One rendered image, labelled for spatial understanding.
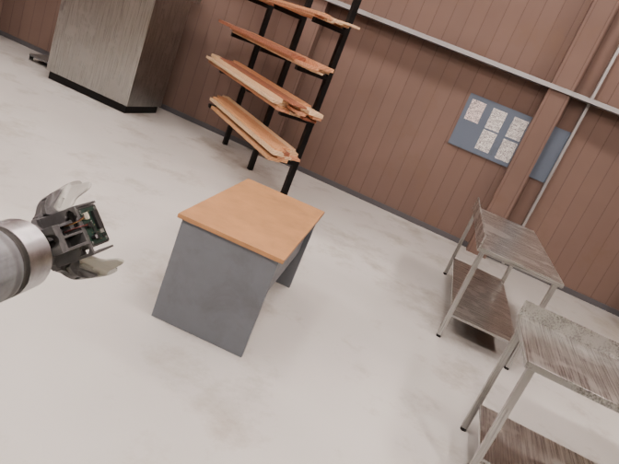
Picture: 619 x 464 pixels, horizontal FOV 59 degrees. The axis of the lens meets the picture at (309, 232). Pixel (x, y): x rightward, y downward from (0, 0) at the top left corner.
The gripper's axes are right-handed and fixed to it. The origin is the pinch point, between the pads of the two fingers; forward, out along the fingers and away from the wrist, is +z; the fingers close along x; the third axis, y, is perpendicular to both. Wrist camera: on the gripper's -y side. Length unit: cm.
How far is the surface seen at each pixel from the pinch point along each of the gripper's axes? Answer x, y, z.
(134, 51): 220, -270, 683
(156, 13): 256, -220, 688
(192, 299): -60, -104, 230
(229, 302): -69, -81, 229
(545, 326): -149, 95, 260
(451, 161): -83, 102, 767
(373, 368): -160, -22, 289
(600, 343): -167, 121, 255
